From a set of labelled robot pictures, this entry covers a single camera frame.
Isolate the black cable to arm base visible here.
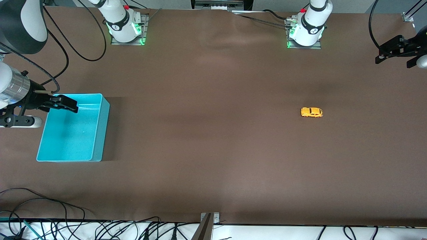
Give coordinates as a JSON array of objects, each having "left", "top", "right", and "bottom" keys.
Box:
[{"left": 234, "top": 9, "right": 292, "bottom": 29}]

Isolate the aluminium frame profile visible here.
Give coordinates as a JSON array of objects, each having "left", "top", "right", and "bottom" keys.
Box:
[{"left": 402, "top": 0, "right": 427, "bottom": 22}]

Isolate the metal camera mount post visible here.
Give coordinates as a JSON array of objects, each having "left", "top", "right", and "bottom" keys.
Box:
[{"left": 192, "top": 212, "right": 220, "bottom": 240}]

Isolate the yellow beetle toy car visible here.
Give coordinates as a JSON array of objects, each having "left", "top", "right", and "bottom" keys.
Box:
[{"left": 301, "top": 107, "right": 323, "bottom": 118}]

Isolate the thin grey wire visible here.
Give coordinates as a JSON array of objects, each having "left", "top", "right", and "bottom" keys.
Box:
[{"left": 147, "top": 8, "right": 163, "bottom": 22}]

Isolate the brown table cover sheet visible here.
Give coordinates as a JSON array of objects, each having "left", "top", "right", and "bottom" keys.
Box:
[{"left": 0, "top": 6, "right": 427, "bottom": 227}]

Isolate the white power strip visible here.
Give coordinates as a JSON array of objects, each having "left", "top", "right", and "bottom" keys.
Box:
[{"left": 194, "top": 0, "right": 245, "bottom": 10}]

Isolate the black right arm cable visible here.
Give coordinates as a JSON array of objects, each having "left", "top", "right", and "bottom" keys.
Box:
[{"left": 0, "top": 0, "right": 107, "bottom": 94}]

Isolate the white lower ledge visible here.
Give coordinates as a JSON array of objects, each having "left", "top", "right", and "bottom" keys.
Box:
[{"left": 0, "top": 220, "right": 427, "bottom": 240}]

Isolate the turquoise plastic bin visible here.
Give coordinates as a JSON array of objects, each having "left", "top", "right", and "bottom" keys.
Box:
[{"left": 36, "top": 93, "right": 110, "bottom": 162}]

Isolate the teal strap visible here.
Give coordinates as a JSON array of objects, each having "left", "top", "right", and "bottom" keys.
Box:
[{"left": 0, "top": 217, "right": 43, "bottom": 240}]

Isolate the black looping cable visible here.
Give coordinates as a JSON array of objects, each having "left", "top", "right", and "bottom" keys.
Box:
[{"left": 0, "top": 188, "right": 87, "bottom": 240}]

